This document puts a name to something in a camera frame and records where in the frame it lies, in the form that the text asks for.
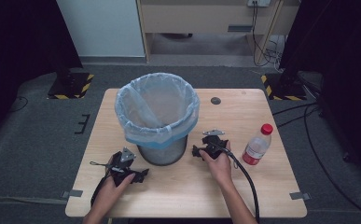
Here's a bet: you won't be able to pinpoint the person's right hand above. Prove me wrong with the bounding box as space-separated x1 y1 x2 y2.
199 141 233 186

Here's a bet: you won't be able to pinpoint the white power strip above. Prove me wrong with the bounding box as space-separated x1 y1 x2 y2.
246 0 272 8

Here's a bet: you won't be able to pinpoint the black power cables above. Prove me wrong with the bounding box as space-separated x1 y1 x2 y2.
250 0 284 68

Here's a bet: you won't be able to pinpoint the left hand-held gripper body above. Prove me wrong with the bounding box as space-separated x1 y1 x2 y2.
106 147 137 188

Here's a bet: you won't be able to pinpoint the clear bottle with red cap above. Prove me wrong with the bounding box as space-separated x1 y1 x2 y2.
242 122 274 166

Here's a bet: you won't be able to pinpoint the light wooden desk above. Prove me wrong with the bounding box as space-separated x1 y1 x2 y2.
136 0 301 63

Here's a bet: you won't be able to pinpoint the striped black stand base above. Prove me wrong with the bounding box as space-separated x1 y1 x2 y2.
260 72 309 102
47 72 95 101

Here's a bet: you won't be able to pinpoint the thin black cord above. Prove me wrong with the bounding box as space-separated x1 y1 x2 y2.
89 160 113 168

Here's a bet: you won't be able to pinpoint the thin black floor cable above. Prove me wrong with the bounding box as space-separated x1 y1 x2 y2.
7 95 30 114

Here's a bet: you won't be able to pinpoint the dark curtain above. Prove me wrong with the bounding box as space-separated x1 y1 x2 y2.
278 0 361 185
0 0 84 141

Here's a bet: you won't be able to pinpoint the person's left hand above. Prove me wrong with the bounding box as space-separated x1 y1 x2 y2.
97 173 136 210

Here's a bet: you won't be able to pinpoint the thick black gripper cable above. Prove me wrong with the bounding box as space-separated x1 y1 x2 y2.
210 141 261 224

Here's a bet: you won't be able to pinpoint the grey tape strip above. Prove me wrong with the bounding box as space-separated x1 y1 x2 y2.
288 191 312 202
60 189 84 201

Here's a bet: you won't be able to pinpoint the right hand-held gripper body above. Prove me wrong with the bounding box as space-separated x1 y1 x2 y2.
202 128 229 160

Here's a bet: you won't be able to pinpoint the grey mesh waste bin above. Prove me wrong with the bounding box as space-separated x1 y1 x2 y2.
136 134 188 167

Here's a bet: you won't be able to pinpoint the long black floor cable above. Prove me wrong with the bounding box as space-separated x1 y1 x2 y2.
303 104 361 221

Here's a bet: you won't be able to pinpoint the clear blue bin bag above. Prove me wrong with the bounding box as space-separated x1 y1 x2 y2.
114 72 201 150

